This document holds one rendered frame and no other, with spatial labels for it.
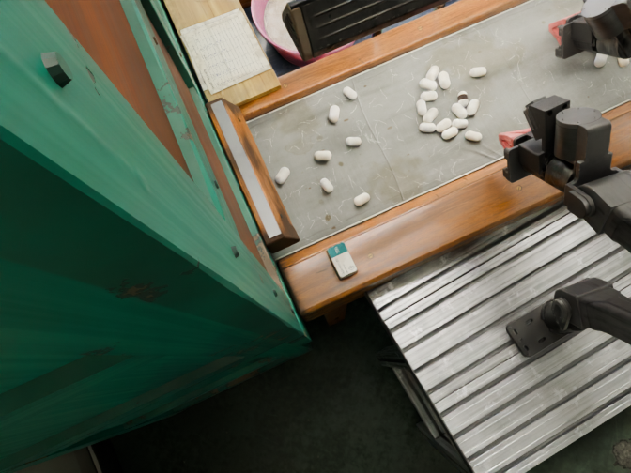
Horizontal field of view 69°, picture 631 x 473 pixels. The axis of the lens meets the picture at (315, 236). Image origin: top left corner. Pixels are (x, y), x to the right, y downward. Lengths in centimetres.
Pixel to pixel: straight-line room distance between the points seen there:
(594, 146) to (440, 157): 32
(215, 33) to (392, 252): 60
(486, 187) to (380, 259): 25
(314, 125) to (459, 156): 30
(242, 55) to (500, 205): 60
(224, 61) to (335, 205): 39
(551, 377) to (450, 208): 38
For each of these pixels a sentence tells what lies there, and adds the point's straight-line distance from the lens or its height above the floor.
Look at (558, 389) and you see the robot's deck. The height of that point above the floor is 67.
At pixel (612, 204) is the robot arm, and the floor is 102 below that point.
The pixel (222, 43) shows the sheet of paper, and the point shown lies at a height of 78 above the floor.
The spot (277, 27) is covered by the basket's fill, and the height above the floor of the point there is 73.
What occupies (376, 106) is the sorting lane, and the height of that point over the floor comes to 74.
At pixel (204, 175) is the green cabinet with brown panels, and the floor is 127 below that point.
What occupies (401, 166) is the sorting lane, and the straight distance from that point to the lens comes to 95.
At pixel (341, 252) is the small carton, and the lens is 84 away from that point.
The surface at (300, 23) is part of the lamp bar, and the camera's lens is 67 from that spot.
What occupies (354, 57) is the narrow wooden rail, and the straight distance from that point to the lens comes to 104.
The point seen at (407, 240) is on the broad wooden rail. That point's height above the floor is 76.
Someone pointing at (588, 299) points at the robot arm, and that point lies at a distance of 86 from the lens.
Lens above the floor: 160
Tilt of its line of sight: 75 degrees down
